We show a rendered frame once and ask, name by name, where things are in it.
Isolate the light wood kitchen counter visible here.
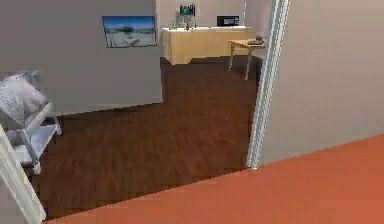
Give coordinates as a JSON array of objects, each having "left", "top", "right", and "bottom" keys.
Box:
[{"left": 161, "top": 25, "right": 254, "bottom": 66}]

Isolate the light wood table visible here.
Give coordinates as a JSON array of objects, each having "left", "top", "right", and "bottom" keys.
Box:
[{"left": 227, "top": 38, "right": 267, "bottom": 81}]

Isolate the dark dish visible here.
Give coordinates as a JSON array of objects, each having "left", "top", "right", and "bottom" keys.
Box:
[{"left": 246, "top": 34, "right": 266, "bottom": 46}]

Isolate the black microwave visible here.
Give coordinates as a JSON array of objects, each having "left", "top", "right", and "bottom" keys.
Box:
[{"left": 216, "top": 15, "right": 241, "bottom": 28}]

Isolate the green bottle rack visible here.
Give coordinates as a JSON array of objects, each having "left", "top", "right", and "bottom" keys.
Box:
[{"left": 179, "top": 3, "right": 197, "bottom": 18}]

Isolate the white rolling cart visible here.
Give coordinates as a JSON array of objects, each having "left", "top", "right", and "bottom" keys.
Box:
[{"left": 0, "top": 70, "right": 63, "bottom": 176}]

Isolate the blue framed wall picture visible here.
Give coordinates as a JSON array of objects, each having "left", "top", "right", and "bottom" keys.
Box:
[{"left": 101, "top": 15, "right": 158, "bottom": 49}]

